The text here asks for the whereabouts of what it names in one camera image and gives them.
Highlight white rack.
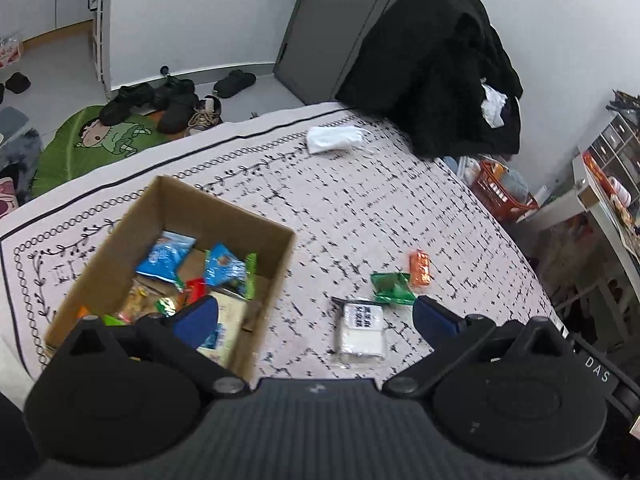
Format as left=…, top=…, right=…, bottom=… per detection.
left=91, top=0, right=116, bottom=98

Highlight fluffy grey rug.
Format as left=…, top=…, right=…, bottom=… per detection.
left=0, top=127, right=43, bottom=201

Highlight brown cardboard box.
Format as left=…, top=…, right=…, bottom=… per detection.
left=44, top=175, right=297, bottom=381

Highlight black shoe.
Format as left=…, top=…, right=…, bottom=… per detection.
left=152, top=77, right=197, bottom=108
left=157, top=92, right=201, bottom=135
left=99, top=82, right=156, bottom=127

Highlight large blue snack packet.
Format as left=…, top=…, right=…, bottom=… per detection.
left=135, top=231, right=197, bottom=291

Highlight black slipper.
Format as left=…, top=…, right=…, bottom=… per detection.
left=214, top=69, right=257, bottom=99
left=4, top=72, right=32, bottom=95

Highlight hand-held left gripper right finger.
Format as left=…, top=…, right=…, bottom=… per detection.
left=382, top=296, right=593, bottom=401

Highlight dark green snack packet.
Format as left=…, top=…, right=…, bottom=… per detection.
left=370, top=271, right=417, bottom=307

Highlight green cartoon floor mat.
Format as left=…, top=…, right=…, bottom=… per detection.
left=30, top=105, right=171, bottom=198

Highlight beige sneaker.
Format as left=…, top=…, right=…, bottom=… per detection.
left=185, top=95, right=223, bottom=137

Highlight orange snack packet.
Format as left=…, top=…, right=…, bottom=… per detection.
left=407, top=250, right=434, bottom=287

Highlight dark bag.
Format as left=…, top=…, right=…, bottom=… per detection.
left=606, top=89, right=640, bottom=113

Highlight small blue snack packet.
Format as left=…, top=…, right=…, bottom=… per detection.
left=204, top=242, right=249, bottom=288

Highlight red plastic basket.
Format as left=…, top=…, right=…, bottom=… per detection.
left=470, top=160, right=540, bottom=223

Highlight white packet with black label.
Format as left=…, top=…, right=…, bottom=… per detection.
left=332, top=296, right=388, bottom=367

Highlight black coat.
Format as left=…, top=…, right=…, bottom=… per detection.
left=335, top=0, right=523, bottom=161

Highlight white side table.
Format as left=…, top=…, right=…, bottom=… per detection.
left=515, top=160, right=640, bottom=321

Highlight clear cracker packet orange ends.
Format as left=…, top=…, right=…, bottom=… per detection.
left=117, top=280, right=166, bottom=323

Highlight grey drawer cabinet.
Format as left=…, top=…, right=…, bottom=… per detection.
left=580, top=110, right=640, bottom=176

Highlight white crumpled cloth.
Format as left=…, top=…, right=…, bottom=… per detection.
left=480, top=82, right=508, bottom=128

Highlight grey door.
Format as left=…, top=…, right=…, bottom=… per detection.
left=274, top=0, right=451, bottom=106

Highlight cream white snack packet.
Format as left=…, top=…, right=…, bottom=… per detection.
left=197, top=290, right=249, bottom=366

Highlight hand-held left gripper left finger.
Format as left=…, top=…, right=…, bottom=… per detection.
left=42, top=296, right=251, bottom=401

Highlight grey floor mat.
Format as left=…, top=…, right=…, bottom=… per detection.
left=0, top=107, right=28, bottom=136

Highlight pink bag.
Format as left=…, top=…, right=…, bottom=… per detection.
left=0, top=32, right=25, bottom=68

